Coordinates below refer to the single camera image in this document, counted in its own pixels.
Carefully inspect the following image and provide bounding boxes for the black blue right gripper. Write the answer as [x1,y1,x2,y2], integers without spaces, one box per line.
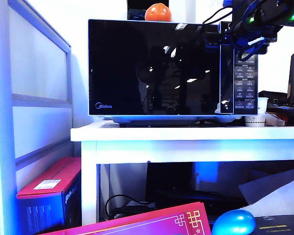
[202,14,279,54]

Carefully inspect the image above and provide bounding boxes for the orange fruit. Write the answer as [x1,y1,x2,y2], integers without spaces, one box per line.
[145,4,172,22]

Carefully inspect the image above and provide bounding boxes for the black router with antenna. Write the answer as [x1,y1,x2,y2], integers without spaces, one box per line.
[258,52,294,116]

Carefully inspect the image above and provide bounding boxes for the plain white plastic cup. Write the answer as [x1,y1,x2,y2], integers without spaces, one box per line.
[257,97,270,116]

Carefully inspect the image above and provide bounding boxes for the patterned white paper cup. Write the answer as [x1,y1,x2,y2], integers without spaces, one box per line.
[245,115,267,127]

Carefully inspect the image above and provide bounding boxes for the orange and white snack packet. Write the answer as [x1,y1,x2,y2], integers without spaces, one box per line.
[264,112,289,127]

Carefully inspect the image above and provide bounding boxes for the white table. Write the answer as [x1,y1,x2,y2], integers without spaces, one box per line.
[70,121,294,226]

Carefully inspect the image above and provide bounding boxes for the large black box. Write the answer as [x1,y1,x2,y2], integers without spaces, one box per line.
[146,162,194,194]

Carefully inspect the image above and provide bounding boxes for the grey cardboard sheet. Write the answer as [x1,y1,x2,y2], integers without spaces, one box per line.
[238,167,294,207]

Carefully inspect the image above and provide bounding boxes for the black flat device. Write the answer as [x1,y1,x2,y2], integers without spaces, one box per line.
[155,188,248,216]

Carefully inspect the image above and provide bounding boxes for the white foam sheet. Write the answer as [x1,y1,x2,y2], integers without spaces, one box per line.
[240,178,294,218]

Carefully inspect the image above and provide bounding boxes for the shiny blue egg-shaped object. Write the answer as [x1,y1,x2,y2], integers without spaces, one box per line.
[211,210,257,235]

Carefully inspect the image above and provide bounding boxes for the grey office partition panel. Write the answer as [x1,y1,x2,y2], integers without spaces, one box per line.
[0,0,73,235]

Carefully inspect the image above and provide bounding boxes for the black box with gold print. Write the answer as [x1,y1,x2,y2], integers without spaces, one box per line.
[253,214,294,235]

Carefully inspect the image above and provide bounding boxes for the black power adapter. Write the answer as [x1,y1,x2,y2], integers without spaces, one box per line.
[111,205,158,219]

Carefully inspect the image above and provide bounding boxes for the magenta gift box gold pattern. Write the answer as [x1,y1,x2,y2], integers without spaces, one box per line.
[42,202,212,235]

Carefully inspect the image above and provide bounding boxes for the red and blue carton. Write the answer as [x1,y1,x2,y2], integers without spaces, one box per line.
[16,157,82,235]

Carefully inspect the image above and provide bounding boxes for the thin black cable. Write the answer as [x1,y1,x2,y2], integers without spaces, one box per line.
[105,194,152,221]

